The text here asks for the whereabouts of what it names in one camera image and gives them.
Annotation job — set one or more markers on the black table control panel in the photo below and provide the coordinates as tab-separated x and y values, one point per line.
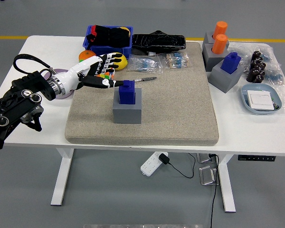
256	158

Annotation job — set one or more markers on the multicolour puzzle cube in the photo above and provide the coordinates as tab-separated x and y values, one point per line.
107	76

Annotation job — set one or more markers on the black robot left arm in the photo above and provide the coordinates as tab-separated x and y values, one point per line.
21	99

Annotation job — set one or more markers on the black power adapter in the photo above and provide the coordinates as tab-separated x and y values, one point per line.
164	158

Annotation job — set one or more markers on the black plastic tray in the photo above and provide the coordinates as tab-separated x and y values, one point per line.
156	41

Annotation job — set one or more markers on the yellow item in bin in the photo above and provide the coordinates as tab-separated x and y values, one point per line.
126	29

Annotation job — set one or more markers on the bag of blue resistors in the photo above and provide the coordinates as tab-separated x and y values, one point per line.
145	64

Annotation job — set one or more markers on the light blue tray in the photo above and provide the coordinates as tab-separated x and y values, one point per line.
259	87

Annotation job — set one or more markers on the white table leg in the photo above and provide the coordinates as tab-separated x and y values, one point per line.
61	178
226	185

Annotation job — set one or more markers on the white power strip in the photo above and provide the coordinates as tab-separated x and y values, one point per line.
149	166

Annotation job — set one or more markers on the blue square seal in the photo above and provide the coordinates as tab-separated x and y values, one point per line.
127	95
230	64

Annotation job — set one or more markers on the grey cube seal holder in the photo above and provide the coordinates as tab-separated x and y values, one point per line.
222	80
127	114
207	38
211	60

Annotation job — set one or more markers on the bag of tan resistors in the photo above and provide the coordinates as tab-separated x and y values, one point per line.
177	60

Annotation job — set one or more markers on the purple tray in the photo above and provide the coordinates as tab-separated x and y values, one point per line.
61	96

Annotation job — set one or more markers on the black gloves bundle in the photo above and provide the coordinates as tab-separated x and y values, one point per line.
111	35

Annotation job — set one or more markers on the grey-brown table mat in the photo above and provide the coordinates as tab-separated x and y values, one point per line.
175	107

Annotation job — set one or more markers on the blue plastic bin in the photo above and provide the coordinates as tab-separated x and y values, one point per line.
97	50

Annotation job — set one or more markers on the black cylinder capacitor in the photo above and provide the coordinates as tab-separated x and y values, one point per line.
254	64
262	66
257	55
252	74
260	78

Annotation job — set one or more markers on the orange fruit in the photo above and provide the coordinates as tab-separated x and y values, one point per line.
85	55

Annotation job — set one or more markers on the small metal pliers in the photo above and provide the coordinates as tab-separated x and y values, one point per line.
147	79

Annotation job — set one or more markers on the orange cylinder seal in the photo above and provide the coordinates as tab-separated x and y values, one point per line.
221	28
219	44

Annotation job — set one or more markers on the metal floor socket box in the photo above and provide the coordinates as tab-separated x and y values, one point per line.
207	175
204	158

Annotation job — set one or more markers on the yellow lemon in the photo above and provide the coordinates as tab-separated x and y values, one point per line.
123	64

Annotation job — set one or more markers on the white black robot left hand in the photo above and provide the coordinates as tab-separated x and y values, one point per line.
73	73

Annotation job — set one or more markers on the white wall switch plate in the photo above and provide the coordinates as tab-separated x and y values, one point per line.
261	101

